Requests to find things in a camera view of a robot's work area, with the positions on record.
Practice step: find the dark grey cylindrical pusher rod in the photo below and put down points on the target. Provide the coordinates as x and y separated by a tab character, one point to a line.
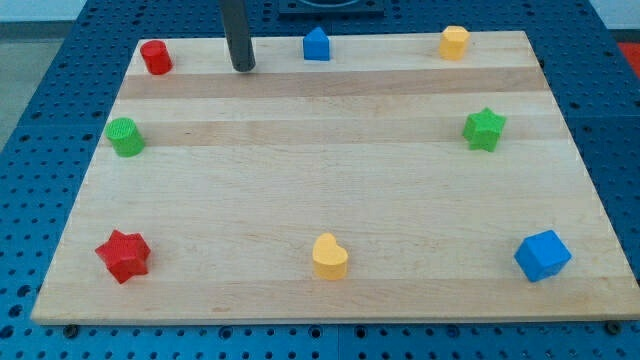
237	33

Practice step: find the blue house-shaped block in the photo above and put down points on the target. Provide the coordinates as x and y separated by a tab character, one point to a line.
316	45

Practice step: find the red cylinder block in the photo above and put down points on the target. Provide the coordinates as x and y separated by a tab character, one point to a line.
156	57

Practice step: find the green cylinder block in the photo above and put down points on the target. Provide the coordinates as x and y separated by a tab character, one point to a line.
124	137

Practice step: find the light wooden board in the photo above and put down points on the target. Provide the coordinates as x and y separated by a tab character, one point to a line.
242	172

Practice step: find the yellow hexagon block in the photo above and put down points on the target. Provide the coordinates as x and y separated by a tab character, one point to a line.
454	42

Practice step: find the yellow heart block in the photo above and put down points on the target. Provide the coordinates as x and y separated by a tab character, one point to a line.
330	260

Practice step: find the red star block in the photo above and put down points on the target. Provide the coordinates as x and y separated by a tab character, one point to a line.
124	255

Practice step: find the green star block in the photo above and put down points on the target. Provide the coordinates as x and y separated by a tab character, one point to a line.
483	130

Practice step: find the blue cube block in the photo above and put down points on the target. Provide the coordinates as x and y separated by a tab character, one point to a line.
542	255

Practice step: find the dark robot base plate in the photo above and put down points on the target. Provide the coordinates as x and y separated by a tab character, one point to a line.
330	7

